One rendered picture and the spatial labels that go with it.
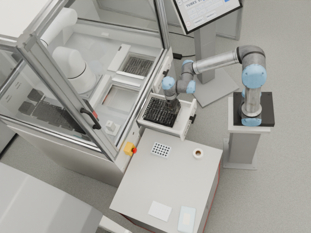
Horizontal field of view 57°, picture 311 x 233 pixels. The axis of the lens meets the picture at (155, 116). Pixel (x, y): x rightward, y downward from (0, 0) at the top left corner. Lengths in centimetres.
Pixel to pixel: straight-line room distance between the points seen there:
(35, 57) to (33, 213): 54
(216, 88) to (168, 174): 144
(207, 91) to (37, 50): 227
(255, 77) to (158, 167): 90
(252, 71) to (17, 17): 105
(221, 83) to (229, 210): 131
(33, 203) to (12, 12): 71
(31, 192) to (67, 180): 197
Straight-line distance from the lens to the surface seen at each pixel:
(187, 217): 182
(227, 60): 164
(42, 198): 109
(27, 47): 106
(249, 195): 270
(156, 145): 200
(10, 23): 121
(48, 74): 116
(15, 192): 109
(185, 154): 199
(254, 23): 383
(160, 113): 199
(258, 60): 152
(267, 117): 209
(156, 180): 195
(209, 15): 242
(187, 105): 205
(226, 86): 315
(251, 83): 152
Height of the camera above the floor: 259
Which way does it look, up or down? 59 degrees down
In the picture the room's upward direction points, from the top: 19 degrees counter-clockwise
